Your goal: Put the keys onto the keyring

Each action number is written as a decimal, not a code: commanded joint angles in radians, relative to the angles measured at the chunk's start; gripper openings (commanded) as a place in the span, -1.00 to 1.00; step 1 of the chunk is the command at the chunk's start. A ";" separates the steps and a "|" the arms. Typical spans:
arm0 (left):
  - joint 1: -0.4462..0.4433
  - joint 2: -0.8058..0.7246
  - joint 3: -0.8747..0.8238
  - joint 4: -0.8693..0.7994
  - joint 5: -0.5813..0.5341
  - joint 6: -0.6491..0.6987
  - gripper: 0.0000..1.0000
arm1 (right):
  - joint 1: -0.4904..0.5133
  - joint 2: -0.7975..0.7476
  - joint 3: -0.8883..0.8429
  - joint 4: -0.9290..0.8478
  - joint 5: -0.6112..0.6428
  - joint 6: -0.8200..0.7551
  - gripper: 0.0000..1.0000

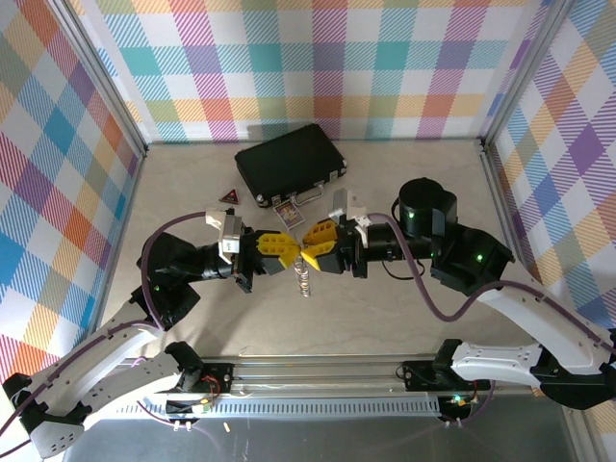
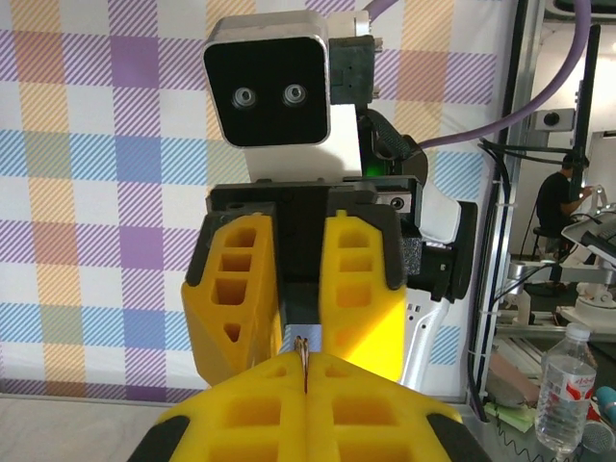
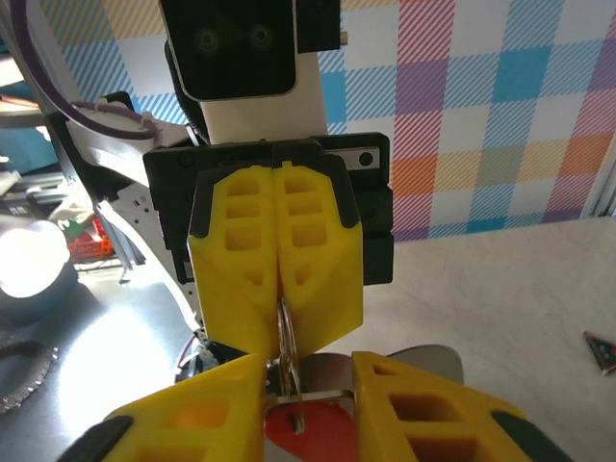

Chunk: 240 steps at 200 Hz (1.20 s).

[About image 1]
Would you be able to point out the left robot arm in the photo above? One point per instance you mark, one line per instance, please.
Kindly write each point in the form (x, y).
(110, 351)

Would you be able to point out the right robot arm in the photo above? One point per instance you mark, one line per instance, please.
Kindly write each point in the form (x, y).
(529, 308)

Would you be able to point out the small picture card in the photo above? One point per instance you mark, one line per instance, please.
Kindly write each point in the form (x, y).
(289, 215)

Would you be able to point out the red triangular badge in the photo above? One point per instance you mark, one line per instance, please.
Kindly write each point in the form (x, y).
(230, 197)

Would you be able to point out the black briefcase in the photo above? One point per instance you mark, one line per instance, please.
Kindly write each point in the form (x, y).
(289, 161)

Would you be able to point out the small green circuit board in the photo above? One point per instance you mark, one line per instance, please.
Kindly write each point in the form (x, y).
(458, 400)
(204, 406)

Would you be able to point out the grey metal sheet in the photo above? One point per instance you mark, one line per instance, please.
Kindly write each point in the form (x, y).
(337, 438)

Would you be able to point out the small tan circuit board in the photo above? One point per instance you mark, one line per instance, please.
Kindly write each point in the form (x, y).
(536, 392)

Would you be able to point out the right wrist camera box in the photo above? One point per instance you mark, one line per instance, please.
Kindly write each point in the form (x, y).
(349, 209)

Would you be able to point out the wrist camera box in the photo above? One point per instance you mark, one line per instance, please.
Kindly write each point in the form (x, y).
(349, 209)
(230, 236)

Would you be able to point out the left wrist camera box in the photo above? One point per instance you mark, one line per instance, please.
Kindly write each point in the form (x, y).
(230, 236)

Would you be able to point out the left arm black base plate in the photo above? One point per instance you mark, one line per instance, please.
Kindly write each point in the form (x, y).
(216, 373)

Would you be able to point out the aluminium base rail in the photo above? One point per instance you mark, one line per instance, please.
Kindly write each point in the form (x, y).
(317, 375)

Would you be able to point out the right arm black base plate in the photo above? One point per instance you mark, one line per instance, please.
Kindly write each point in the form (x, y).
(418, 375)

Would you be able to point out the aluminium corner post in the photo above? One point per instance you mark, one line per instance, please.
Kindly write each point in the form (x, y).
(524, 77)
(96, 77)

